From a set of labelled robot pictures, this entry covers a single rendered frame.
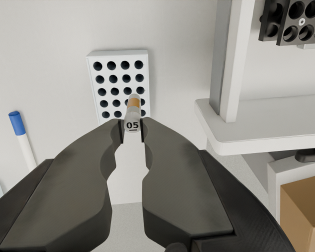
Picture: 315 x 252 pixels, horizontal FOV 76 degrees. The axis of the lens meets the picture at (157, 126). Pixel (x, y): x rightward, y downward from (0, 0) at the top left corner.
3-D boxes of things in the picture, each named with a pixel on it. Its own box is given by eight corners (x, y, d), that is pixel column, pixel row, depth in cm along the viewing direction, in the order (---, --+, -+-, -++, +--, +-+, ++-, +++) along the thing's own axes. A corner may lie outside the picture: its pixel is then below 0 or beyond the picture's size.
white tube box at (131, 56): (150, 120, 37) (151, 131, 34) (103, 123, 37) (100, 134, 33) (147, 49, 31) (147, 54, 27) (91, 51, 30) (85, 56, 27)
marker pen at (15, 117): (40, 171, 41) (37, 177, 40) (32, 172, 41) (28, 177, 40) (21, 110, 34) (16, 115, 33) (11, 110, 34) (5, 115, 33)
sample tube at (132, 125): (142, 105, 18) (142, 133, 14) (127, 105, 17) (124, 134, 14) (141, 91, 17) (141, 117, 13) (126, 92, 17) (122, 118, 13)
